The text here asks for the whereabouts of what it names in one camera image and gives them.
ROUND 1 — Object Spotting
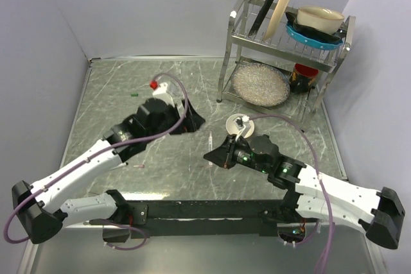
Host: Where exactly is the cream bowl on rack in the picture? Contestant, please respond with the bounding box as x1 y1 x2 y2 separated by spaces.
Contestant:
297 6 344 35

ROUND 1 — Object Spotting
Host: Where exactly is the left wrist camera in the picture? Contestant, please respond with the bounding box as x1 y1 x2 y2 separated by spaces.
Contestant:
150 80 178 107

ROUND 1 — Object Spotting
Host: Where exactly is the red floral bowl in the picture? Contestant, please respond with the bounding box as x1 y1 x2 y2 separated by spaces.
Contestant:
225 114 255 138

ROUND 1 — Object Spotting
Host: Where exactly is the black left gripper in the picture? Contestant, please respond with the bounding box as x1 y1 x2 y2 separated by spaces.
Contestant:
146 97 204 142

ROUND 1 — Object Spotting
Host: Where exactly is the red black mug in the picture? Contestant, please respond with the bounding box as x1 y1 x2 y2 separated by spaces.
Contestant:
289 64 319 94

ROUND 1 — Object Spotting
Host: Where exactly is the speckled round plate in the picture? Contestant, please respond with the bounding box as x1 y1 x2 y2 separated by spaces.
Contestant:
231 63 290 107

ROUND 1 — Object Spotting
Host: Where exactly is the beige plate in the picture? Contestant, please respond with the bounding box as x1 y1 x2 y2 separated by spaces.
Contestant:
263 0 290 41

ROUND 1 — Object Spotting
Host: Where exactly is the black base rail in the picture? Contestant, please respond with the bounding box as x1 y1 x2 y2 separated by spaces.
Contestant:
89 199 322 243

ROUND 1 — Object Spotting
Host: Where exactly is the steel dish rack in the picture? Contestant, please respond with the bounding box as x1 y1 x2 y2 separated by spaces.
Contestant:
216 0 356 126

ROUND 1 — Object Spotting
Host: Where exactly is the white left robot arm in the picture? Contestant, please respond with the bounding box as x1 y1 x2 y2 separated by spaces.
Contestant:
12 98 206 244

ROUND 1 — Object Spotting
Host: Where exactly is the blue dotted dish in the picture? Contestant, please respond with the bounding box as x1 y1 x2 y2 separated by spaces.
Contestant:
286 24 343 51

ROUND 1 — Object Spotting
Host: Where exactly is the black square plate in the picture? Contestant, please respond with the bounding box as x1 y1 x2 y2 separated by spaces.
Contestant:
248 0 274 37

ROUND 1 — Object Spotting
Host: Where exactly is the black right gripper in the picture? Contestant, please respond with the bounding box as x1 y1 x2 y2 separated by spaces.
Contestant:
204 134 270 174

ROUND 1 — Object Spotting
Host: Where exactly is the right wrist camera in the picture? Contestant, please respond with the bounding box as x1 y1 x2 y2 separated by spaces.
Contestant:
233 116 254 141

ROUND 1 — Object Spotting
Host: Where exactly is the black dish on rack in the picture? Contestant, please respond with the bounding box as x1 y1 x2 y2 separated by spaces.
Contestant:
285 12 342 44

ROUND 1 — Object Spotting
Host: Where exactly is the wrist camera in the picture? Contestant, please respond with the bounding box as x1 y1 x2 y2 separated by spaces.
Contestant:
150 80 178 107
233 116 254 141

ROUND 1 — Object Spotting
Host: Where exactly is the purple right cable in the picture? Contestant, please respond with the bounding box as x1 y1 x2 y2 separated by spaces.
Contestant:
247 114 338 274

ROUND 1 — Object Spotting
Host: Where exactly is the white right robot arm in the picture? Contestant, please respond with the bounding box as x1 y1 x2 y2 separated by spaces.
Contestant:
204 135 405 250

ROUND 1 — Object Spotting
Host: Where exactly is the white orange marker pen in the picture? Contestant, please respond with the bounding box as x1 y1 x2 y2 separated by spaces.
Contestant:
208 132 213 167

